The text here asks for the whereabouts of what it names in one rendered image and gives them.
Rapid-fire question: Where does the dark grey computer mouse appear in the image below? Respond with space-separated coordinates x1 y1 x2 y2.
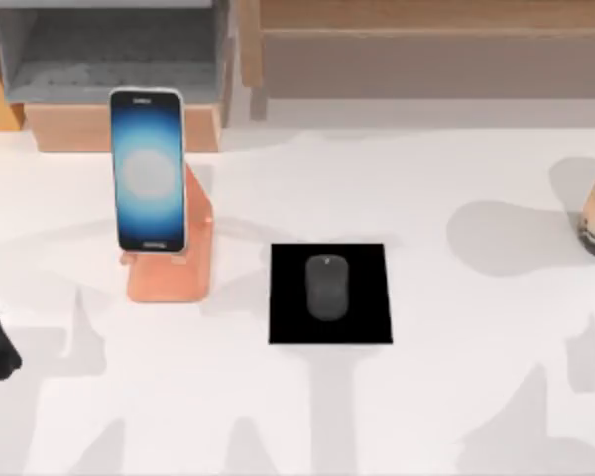
304 254 351 322

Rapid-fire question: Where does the black mouse pad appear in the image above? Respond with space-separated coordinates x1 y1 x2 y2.
268 242 394 346

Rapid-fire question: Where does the white smartphone with blue screen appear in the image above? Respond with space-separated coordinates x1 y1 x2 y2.
108 86 187 255

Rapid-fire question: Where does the salmon phone stand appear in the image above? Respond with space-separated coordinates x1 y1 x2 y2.
119 162 215 304

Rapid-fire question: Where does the pale wooden drawer front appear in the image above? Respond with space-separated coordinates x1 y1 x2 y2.
23 101 222 153

